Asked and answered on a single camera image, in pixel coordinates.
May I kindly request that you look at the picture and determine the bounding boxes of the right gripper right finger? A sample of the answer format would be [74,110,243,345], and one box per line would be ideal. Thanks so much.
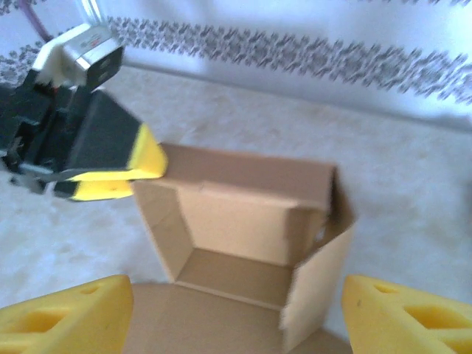
[342,274,472,354]

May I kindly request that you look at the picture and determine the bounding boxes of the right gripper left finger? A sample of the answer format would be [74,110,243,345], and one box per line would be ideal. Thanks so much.
[0,274,134,354]

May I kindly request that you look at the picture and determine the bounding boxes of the brown cardboard box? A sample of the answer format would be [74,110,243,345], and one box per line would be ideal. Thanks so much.
[121,142,357,354]

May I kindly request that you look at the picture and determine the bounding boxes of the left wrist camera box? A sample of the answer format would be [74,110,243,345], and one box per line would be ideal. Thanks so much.
[31,24,125,89]

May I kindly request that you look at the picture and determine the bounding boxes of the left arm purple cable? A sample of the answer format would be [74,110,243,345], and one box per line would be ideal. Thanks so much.
[21,0,56,41]

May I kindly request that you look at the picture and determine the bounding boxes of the left aluminium frame post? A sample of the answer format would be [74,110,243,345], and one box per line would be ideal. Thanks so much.
[73,0,108,27]

